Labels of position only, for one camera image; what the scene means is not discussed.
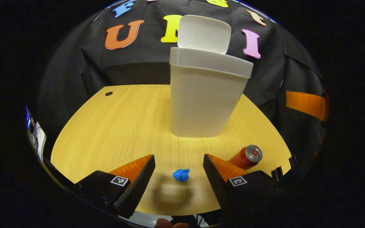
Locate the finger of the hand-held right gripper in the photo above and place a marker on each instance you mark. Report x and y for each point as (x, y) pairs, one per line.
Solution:
(306, 104)

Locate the wooden desktop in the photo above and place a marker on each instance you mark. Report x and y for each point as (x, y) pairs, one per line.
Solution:
(122, 126)

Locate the computer monitor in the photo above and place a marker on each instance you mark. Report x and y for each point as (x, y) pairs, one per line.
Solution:
(28, 115)

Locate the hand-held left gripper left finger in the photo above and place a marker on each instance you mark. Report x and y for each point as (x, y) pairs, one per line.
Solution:
(138, 190)

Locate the black backdrop cloth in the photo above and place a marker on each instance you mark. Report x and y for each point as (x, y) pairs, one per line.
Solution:
(68, 79)

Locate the blue paper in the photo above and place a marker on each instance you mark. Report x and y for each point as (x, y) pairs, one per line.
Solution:
(181, 175)

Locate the red pop can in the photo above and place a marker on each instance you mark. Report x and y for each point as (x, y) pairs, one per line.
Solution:
(244, 157)

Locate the white side table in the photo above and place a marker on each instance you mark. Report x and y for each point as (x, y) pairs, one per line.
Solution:
(40, 141)

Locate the white desktop garbage bin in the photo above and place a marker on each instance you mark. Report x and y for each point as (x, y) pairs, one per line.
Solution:
(201, 104)

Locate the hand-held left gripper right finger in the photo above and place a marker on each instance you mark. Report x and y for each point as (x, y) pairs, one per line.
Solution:
(217, 186)

